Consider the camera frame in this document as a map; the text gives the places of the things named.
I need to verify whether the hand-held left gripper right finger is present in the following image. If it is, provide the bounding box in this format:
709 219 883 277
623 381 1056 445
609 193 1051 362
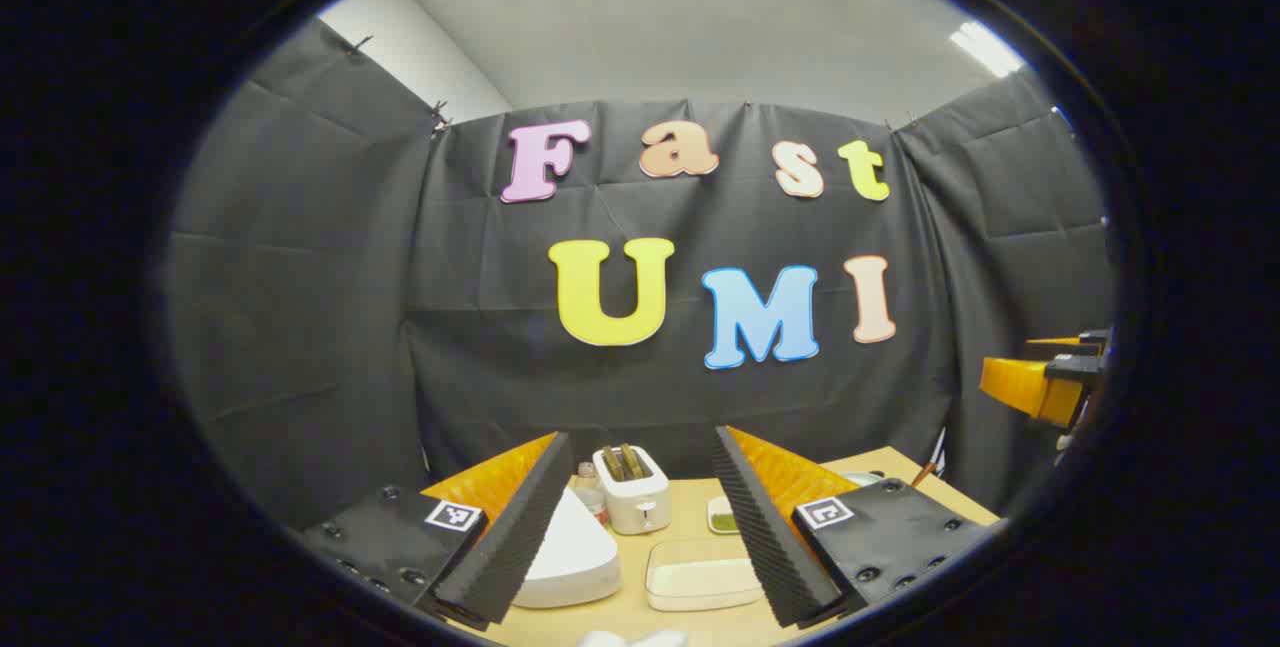
712 425 1001 628

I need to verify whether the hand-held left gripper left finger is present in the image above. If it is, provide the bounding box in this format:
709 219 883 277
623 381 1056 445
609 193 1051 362
300 432 576 628

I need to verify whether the white rice cooker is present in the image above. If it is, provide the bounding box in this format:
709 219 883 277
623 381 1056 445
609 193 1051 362
513 487 622 610

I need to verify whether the clear box of rice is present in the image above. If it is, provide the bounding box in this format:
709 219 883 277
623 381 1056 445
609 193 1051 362
644 538 767 613

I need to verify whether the clear plastic bottle red label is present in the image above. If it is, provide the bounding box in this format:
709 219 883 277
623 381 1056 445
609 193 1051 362
575 462 609 528

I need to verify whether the white toaster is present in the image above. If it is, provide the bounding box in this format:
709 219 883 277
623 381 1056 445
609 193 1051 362
593 444 672 536

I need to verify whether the black backdrop cloth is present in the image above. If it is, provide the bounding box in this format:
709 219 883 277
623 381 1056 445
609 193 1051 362
165 17 1116 528

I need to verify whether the small ceiling light panel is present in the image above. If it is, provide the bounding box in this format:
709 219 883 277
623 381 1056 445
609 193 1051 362
949 21 1027 79

